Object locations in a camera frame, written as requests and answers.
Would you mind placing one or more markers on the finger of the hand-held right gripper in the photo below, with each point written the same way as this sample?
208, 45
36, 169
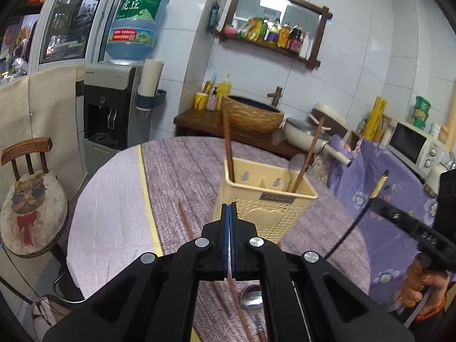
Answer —
399, 221

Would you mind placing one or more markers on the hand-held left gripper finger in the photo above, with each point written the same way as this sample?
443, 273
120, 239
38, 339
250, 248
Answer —
225, 242
232, 242

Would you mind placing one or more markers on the cream plastic utensil holder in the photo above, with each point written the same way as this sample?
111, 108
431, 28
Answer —
256, 217

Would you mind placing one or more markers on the person's right hand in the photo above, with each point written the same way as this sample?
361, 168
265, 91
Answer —
413, 285

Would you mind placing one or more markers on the purple floral cloth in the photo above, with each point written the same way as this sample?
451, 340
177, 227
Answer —
384, 249

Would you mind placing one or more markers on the white microwave oven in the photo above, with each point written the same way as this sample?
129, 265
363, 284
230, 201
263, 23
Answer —
406, 142

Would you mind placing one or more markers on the small white bottle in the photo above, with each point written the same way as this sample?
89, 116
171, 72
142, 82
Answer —
434, 130

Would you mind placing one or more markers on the orange wrist band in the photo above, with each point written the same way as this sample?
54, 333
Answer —
433, 311

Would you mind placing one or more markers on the yellow wrap roll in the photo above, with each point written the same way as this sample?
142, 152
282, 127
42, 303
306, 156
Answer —
376, 117

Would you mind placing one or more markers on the green can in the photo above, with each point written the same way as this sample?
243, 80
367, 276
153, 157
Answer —
423, 102

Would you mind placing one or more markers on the dark wooden counter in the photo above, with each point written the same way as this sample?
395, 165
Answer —
194, 123

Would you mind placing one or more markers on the cream and brown round container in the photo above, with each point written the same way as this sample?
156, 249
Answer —
329, 115

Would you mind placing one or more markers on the woven brown wash basin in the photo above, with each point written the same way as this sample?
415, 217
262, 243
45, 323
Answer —
253, 115

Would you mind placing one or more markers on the yellow patterned cup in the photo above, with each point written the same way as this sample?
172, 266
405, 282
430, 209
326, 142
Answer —
201, 101

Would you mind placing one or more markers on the yellow dish soap bottle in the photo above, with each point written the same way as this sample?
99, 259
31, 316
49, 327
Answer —
223, 91

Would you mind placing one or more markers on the wooden faucet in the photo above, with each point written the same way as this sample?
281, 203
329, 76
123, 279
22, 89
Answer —
276, 96

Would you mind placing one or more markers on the white paper cup tube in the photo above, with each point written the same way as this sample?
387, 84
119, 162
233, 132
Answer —
151, 76

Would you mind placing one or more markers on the grey water dispenser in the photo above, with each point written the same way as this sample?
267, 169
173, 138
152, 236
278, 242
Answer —
107, 92

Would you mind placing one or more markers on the cat print seat cushion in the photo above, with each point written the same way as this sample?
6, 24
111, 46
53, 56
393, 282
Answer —
32, 213

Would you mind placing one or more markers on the wooden framed mirror shelf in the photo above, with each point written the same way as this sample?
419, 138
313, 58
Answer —
228, 37

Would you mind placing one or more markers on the pink round ornament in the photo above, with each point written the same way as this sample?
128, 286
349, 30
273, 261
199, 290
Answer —
229, 29

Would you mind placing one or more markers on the row of condiment bottles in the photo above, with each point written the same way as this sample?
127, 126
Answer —
278, 34

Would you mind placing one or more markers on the wooden chair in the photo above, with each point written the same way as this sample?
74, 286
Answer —
25, 148

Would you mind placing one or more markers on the green hanging packet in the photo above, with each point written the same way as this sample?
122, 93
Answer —
213, 17

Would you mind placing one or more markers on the beige cloth cover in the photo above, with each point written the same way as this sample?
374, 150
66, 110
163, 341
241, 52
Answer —
39, 107

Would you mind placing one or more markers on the blue water jug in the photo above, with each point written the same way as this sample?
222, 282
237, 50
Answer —
137, 25

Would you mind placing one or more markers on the blue cup holder bracket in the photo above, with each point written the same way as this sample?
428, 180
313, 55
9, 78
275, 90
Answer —
151, 101

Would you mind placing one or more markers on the white sliding window frame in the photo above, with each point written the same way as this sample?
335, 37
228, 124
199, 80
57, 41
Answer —
82, 17

